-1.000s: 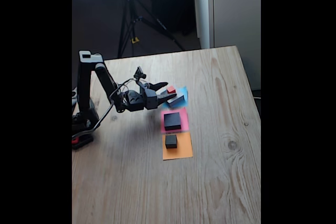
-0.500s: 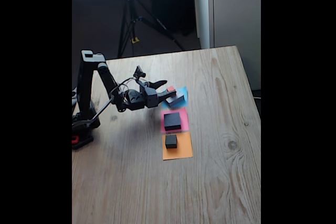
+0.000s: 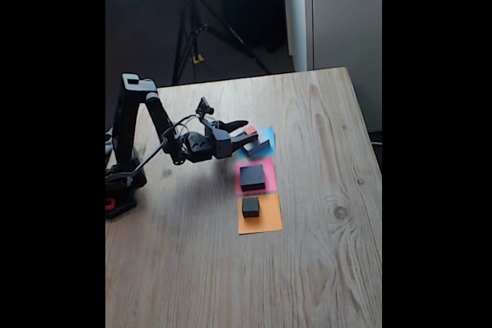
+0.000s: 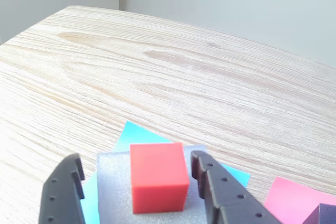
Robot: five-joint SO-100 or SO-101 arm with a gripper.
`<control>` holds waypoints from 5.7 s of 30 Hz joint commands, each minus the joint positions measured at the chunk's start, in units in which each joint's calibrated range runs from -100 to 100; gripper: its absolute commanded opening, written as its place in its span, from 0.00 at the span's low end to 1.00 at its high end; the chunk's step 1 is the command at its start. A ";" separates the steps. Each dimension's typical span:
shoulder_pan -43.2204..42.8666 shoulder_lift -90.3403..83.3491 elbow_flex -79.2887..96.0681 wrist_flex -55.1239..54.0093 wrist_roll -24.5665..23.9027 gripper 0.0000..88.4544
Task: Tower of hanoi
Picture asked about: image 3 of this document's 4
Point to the orange paper sheet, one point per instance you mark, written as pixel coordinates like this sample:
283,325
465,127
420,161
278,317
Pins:
273,216

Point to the large grey square block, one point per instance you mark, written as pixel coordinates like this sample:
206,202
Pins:
263,147

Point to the blue paper sheet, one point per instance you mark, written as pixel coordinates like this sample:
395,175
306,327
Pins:
271,134

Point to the small dark grey cube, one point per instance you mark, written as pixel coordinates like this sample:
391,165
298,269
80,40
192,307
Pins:
250,207

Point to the small red cube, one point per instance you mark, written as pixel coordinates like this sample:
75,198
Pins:
250,130

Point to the black tripod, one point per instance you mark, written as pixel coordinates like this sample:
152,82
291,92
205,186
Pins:
191,28

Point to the medium black square block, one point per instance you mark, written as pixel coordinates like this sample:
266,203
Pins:
253,176

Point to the pink paper sheet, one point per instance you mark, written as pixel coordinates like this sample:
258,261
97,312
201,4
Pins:
271,174

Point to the white grey cabinet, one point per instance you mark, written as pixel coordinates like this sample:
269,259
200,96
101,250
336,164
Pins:
346,17

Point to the red black table clamp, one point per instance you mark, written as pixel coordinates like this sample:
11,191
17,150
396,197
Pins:
109,204

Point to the yellow tag on tripod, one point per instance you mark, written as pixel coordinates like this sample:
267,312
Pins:
198,59

